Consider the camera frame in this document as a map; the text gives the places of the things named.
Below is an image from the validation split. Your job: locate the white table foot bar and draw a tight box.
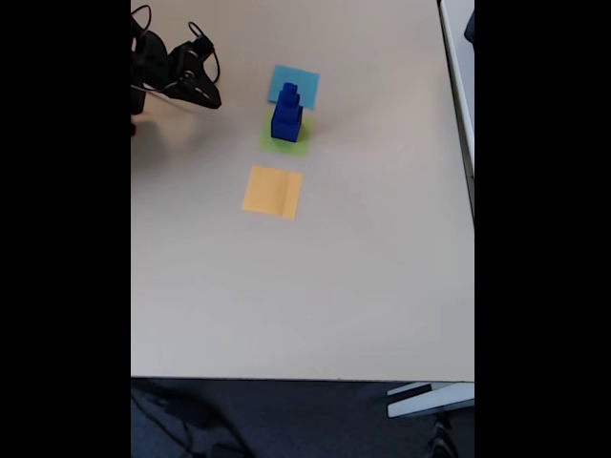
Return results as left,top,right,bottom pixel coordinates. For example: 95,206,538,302
385,382,475,419

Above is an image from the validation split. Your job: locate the green paper square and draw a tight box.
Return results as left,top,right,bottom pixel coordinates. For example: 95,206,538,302
259,114,316,158

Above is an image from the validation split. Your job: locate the black floor cable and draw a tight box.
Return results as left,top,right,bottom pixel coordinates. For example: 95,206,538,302
131,381,249,458

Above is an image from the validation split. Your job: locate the blue paper square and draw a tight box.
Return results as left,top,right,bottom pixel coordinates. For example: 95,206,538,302
266,65,322,111

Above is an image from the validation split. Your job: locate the orange paper square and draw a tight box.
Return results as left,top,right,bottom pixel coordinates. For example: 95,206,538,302
242,164,305,220

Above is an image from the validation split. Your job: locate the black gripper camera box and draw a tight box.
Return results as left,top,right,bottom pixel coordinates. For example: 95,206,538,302
183,36,214,61

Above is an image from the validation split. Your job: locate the large blue cube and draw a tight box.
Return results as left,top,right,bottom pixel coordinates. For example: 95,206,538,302
270,112,304,144

